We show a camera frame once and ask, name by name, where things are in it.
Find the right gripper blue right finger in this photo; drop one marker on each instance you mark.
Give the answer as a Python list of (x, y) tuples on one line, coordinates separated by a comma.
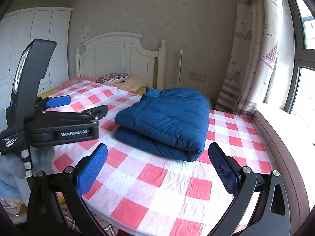
[(271, 214)]

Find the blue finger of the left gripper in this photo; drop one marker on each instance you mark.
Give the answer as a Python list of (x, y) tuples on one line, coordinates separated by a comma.
[(85, 116), (51, 102)]

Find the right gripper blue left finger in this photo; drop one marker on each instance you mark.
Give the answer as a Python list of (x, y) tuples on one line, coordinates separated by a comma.
[(44, 214)]

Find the blue puffer jacket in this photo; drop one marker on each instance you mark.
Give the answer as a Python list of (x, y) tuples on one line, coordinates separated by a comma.
[(172, 123)]

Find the grey gloved left hand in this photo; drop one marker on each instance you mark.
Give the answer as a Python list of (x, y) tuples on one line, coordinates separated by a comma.
[(18, 171)]

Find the colourful patterned pillow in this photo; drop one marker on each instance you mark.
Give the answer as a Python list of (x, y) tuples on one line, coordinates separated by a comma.
[(112, 79)]

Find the yellow pillow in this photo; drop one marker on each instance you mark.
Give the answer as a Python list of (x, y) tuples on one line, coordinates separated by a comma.
[(132, 84)]

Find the pink white checkered bedsheet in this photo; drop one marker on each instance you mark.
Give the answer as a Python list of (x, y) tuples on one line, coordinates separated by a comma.
[(136, 191)]

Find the white wooden headboard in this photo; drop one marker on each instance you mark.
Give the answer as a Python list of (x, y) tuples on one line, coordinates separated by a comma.
[(122, 52)]

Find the white wardrobe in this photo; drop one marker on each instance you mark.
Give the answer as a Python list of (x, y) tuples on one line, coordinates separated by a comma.
[(18, 30)]

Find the white leaning rod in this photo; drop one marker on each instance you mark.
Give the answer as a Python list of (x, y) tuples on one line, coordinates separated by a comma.
[(179, 68)]

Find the patterned window curtain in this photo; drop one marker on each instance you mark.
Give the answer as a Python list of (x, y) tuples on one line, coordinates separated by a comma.
[(262, 59)]

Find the dark framed window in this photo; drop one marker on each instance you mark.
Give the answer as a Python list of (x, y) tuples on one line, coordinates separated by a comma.
[(301, 93)]

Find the wall power socket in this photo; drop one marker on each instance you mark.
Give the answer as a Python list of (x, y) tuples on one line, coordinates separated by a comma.
[(192, 75)]

